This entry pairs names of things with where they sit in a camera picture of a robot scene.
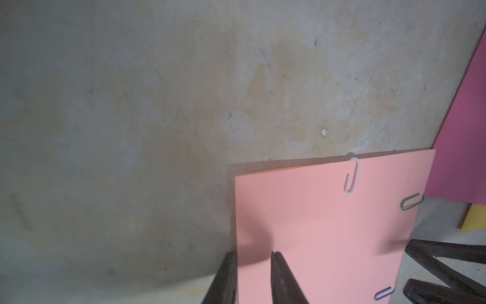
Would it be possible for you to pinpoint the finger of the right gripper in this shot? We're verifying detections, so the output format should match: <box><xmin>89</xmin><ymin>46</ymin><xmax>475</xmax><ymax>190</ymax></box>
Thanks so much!
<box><xmin>405</xmin><ymin>239</ymin><xmax>485</xmax><ymax>299</ymax></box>
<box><xmin>402</xmin><ymin>279</ymin><xmax>485</xmax><ymax>304</ymax></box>

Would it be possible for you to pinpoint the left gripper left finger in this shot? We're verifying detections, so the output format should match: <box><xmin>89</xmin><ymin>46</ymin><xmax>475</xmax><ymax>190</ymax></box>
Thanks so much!
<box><xmin>202</xmin><ymin>252</ymin><xmax>237</xmax><ymax>304</ymax></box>

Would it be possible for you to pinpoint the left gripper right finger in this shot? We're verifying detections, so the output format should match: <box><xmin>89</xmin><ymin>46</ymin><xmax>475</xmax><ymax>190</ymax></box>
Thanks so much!
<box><xmin>270</xmin><ymin>252</ymin><xmax>309</xmax><ymax>304</ymax></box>

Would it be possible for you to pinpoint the yellow paper sheet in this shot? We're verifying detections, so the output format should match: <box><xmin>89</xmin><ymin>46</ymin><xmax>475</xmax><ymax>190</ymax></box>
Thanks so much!
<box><xmin>460</xmin><ymin>204</ymin><xmax>486</xmax><ymax>233</ymax></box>

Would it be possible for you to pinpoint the salmon pink paper sheet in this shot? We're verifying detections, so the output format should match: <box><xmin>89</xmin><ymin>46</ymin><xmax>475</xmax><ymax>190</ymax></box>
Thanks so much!
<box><xmin>235</xmin><ymin>149</ymin><xmax>435</xmax><ymax>303</ymax></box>

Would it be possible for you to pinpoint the magenta paper sheet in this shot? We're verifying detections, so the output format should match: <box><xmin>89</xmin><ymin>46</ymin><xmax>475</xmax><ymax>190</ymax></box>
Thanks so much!
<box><xmin>425</xmin><ymin>33</ymin><xmax>485</xmax><ymax>205</ymax></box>

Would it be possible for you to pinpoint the blue paperclip on pink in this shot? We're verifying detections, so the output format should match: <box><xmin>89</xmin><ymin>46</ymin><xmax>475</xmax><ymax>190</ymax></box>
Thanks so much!
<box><xmin>373</xmin><ymin>286</ymin><xmax>396</xmax><ymax>301</ymax></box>

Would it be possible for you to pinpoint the dark paperclip on pink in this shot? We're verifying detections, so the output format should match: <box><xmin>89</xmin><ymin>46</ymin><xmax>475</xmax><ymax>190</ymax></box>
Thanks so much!
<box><xmin>399</xmin><ymin>193</ymin><xmax>425</xmax><ymax>211</ymax></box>

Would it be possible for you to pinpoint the white paperclip on pink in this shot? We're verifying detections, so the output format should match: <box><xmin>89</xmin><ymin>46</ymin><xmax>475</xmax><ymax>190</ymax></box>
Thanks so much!
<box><xmin>344</xmin><ymin>157</ymin><xmax>360</xmax><ymax>195</ymax></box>

